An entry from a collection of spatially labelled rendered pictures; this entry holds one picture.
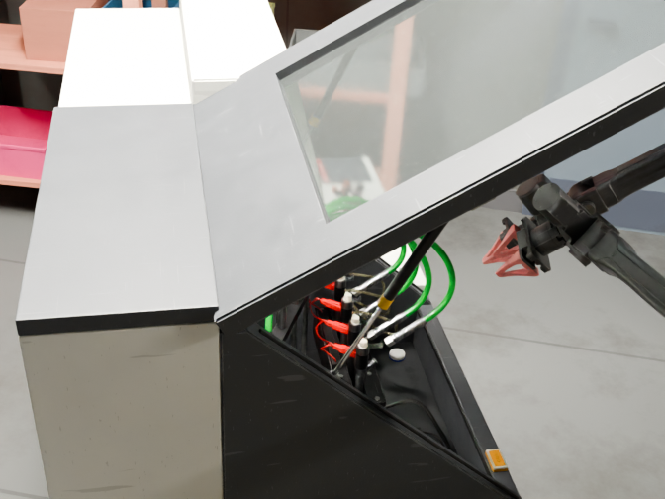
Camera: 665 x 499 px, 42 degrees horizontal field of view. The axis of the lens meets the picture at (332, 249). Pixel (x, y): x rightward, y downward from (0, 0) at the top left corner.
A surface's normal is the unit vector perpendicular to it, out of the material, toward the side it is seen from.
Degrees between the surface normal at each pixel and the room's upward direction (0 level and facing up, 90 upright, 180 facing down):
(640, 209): 90
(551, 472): 0
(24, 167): 90
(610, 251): 50
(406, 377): 0
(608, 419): 0
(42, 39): 90
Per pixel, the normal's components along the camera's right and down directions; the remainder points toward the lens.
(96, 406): 0.18, 0.55
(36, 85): -0.18, 0.54
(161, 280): 0.06, -0.83
